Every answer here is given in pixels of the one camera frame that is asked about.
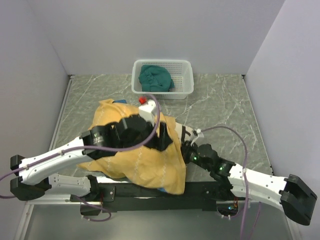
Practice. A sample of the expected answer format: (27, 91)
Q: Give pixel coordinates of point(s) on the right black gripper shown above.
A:
(185, 149)

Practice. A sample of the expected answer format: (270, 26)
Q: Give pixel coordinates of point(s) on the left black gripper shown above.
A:
(162, 141)

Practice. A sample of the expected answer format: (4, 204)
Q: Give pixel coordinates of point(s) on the blue yellow Pikachu pillowcase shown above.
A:
(147, 167)

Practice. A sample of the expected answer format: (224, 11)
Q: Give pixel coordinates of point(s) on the cream pillow with bear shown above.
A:
(185, 133)

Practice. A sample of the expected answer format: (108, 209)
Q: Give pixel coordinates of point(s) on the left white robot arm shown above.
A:
(37, 176)

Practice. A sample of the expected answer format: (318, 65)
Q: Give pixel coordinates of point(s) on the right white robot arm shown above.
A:
(289, 194)

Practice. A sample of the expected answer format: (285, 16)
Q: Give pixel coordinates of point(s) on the black base bar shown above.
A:
(118, 197)

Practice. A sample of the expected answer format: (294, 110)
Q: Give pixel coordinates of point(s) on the green cloth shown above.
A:
(155, 78)

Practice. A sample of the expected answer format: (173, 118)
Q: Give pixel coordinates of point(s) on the white plastic basket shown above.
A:
(181, 72)

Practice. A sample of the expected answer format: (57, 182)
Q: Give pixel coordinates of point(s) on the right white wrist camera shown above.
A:
(196, 134)

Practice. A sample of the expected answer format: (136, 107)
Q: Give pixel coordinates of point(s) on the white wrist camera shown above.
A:
(148, 109)
(196, 134)

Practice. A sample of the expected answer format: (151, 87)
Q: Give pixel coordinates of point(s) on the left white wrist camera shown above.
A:
(148, 109)

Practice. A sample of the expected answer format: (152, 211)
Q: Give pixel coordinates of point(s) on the aluminium frame rail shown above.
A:
(51, 199)

